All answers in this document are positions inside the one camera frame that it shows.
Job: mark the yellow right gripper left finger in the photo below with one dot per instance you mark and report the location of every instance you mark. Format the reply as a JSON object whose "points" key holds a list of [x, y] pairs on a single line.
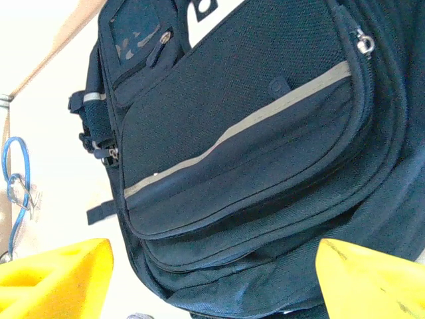
{"points": [[50, 289]]}

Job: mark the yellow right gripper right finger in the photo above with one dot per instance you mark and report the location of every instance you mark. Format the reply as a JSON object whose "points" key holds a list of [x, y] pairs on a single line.
{"points": [[372, 292]]}

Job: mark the purple glasses case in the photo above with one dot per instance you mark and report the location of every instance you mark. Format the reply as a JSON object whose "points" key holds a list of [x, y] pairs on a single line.
{"points": [[137, 316]]}

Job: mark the navy blue backpack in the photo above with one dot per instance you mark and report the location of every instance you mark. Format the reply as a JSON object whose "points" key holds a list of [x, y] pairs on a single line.
{"points": [[232, 133]]}

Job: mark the blue stethoscope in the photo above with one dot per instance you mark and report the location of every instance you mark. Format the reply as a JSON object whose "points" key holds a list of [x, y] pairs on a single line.
{"points": [[27, 176]]}

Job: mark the aluminium frame post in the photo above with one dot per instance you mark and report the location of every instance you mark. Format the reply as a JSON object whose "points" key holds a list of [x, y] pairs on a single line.
{"points": [[5, 101]]}

